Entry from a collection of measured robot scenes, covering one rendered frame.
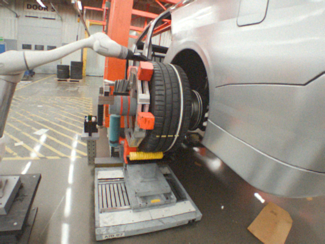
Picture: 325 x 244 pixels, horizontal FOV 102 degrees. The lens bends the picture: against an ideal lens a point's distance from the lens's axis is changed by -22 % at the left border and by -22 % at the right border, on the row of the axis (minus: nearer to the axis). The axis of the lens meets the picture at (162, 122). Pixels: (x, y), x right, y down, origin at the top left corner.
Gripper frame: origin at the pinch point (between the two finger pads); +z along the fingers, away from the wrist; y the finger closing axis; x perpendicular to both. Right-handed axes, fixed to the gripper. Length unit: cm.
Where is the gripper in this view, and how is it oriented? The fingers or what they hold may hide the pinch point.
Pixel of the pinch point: (147, 60)
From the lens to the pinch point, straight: 128.2
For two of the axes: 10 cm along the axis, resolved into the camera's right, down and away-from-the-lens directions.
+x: 0.3, -10.0, -0.3
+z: 6.9, 0.0, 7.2
